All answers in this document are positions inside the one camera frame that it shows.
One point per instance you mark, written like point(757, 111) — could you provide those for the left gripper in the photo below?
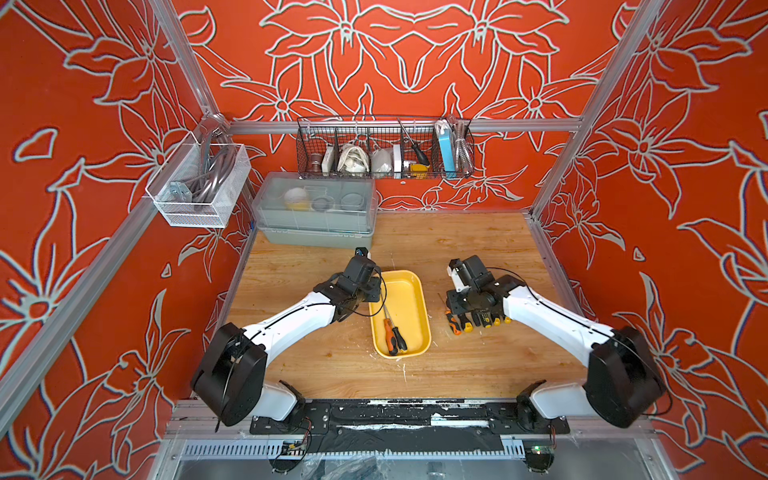
point(375, 284)

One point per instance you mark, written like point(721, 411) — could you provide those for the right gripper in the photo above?
point(451, 302)

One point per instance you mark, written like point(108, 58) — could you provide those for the yellow plastic tray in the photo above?
point(404, 297)

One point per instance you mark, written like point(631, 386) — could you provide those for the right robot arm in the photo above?
point(622, 381)

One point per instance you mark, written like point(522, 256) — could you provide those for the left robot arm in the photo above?
point(230, 378)

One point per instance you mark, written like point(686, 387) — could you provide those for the grey lidded storage box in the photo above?
point(316, 212)

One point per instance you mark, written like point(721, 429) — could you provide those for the light blue box in basket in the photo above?
point(445, 137)

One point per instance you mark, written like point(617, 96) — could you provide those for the white cloth in basket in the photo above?
point(353, 160)

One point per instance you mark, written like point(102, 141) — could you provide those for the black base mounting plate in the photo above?
point(322, 416)

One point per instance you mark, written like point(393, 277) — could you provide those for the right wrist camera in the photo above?
point(458, 282)

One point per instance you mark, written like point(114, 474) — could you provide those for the black wire wall basket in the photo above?
point(320, 139)

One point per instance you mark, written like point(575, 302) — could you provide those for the screwdriver in wall basket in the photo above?
point(421, 157)

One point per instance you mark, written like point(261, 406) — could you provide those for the clear plastic wall bin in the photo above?
point(200, 184)

